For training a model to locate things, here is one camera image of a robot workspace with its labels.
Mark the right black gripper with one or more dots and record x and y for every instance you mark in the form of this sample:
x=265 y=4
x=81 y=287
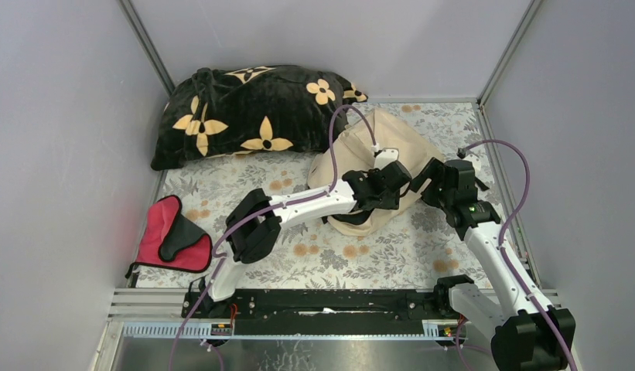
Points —
x=434 y=171

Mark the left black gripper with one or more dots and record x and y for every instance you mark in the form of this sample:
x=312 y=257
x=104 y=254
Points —
x=394 y=176

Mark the beige canvas student bag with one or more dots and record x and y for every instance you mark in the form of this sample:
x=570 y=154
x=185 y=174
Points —
x=353 y=152

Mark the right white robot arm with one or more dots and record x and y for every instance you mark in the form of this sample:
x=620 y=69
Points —
x=526 y=331

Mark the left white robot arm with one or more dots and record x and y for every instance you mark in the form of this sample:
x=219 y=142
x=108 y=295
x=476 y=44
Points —
x=253 y=228

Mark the floral patterned table mat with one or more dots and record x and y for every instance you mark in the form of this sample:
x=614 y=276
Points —
x=413 y=250

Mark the black floral pillow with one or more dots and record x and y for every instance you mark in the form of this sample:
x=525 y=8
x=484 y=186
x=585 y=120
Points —
x=260 y=108

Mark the red and black pouch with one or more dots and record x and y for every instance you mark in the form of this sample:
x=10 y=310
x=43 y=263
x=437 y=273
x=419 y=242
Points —
x=171 y=241

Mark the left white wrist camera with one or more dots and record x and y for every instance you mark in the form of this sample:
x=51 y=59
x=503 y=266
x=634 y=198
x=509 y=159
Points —
x=384 y=156

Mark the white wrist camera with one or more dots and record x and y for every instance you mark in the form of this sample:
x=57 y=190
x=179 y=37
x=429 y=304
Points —
x=473 y=158
x=384 y=156

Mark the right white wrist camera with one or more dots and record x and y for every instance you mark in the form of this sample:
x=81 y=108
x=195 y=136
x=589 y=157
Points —
x=473 y=158

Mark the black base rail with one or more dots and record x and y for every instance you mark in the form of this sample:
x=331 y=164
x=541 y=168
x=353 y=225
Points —
x=340 y=312

